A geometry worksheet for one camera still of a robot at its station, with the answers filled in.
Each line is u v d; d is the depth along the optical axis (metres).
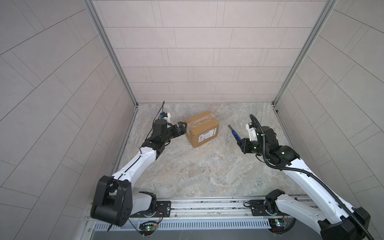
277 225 0.68
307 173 0.45
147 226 0.65
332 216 0.39
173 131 0.73
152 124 0.62
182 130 0.74
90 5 0.70
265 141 0.54
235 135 0.77
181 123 0.74
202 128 0.85
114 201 0.39
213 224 0.87
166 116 0.75
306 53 0.87
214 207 0.72
